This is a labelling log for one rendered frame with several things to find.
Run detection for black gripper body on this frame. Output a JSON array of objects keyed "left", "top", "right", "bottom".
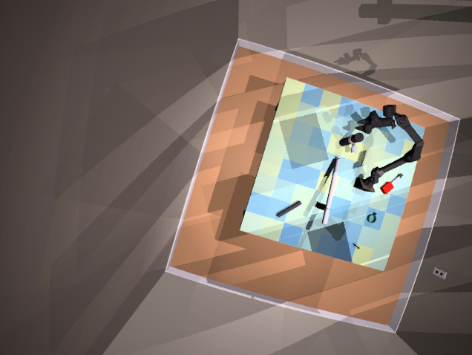
[{"left": 366, "top": 117, "right": 383, "bottom": 134}]

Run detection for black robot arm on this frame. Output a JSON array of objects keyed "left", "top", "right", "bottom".
[{"left": 363, "top": 105, "right": 425, "bottom": 188}]

